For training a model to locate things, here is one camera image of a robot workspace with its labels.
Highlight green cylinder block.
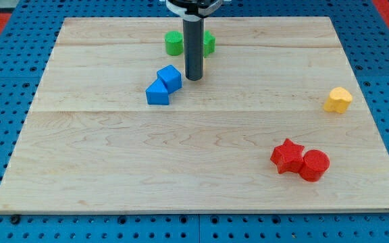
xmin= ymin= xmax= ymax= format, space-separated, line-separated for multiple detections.
xmin=164 ymin=30 xmax=184 ymax=56

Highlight blue triangular prism block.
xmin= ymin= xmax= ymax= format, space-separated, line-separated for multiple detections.
xmin=145 ymin=79 xmax=170 ymax=105

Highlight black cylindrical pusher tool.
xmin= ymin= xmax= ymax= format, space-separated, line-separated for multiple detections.
xmin=183 ymin=19 xmax=204 ymax=81

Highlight red star block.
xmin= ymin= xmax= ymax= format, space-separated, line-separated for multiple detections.
xmin=270 ymin=138 xmax=305 ymax=174

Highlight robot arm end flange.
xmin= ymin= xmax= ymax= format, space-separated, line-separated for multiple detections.
xmin=165 ymin=0 xmax=224 ymax=20

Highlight yellow heart block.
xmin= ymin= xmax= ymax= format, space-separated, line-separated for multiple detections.
xmin=323 ymin=87 xmax=353 ymax=114

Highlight blue cube block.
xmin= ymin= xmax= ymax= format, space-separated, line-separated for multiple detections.
xmin=157 ymin=65 xmax=182 ymax=94

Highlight green star block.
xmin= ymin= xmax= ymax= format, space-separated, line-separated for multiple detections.
xmin=203 ymin=30 xmax=215 ymax=57

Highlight wooden board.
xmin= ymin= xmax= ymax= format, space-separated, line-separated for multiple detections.
xmin=0 ymin=17 xmax=389 ymax=215

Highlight red cylinder block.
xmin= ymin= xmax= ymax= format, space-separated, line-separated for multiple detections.
xmin=299 ymin=149 xmax=330 ymax=182

